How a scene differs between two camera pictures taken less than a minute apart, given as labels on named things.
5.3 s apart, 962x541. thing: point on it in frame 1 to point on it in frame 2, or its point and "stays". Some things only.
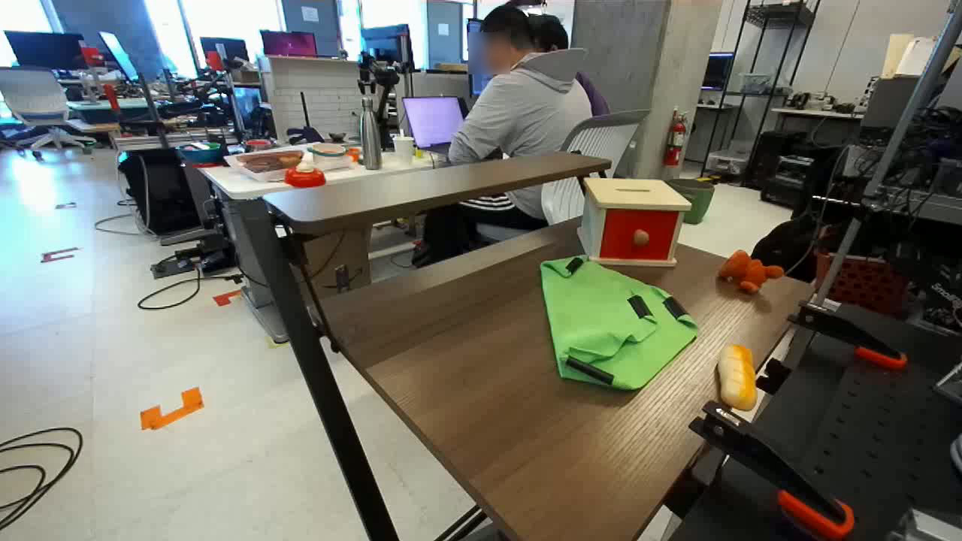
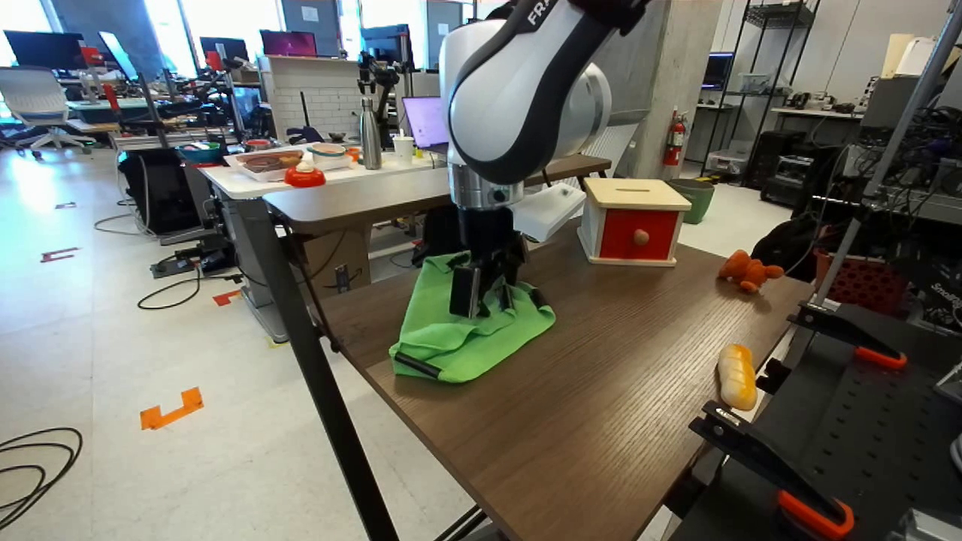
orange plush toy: [740, 274] stays
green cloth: [609, 324] to [443, 348]
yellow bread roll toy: [739, 377] stays
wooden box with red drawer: [632, 220] stays
